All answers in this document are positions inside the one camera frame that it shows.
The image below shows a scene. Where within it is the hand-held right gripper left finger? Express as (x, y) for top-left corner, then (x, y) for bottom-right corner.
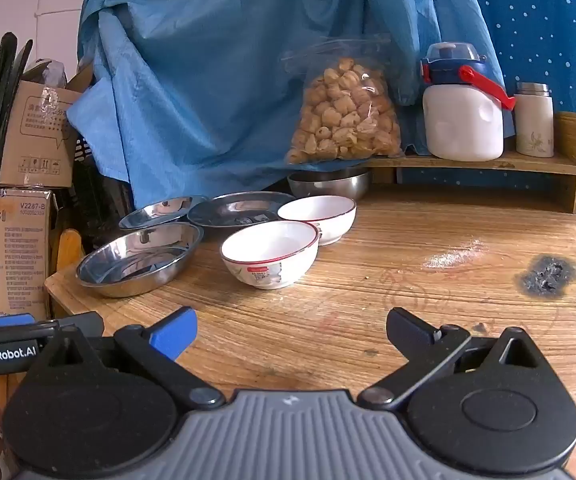
(32, 306), (227, 408)

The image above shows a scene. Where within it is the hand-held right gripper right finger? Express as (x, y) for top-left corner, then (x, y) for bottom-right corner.
(358, 307), (551, 408)

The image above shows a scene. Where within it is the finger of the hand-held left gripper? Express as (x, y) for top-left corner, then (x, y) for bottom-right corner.
(0, 311), (105, 337)

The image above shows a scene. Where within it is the deep steel plate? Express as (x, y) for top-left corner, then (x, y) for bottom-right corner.
(75, 221), (204, 299)

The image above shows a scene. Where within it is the white bowl with red rim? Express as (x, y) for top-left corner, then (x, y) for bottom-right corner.
(277, 195), (357, 247)
(220, 220), (321, 291)

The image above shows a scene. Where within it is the steel bowl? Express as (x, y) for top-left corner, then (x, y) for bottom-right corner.
(287, 169), (371, 201)

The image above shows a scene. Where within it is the printed cardboard box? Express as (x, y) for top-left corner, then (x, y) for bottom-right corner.
(0, 185), (55, 322)

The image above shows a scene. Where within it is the plain cardboard box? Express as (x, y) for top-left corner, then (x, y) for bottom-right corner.
(0, 59), (95, 191)

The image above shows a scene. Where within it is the wooden shelf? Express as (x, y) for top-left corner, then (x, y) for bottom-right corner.
(363, 111), (576, 215)

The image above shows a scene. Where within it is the clear bag of snacks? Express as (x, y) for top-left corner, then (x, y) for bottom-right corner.
(280, 34), (404, 166)

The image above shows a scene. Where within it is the white thermos flask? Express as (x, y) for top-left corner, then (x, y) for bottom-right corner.
(514, 81), (555, 159)

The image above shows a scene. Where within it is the grey plastic bag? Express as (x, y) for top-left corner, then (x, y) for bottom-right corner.
(42, 59), (70, 88)

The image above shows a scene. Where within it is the light blue cloth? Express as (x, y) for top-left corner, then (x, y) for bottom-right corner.
(66, 0), (506, 211)

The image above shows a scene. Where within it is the blue polka-dot cloth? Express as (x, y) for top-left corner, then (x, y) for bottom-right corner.
(402, 0), (576, 242)

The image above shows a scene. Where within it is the yellow wooden handle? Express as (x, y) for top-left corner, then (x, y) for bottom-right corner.
(54, 228), (85, 277)

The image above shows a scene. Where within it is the white bottle with red handle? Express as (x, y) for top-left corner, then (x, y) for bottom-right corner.
(420, 41), (517, 161)

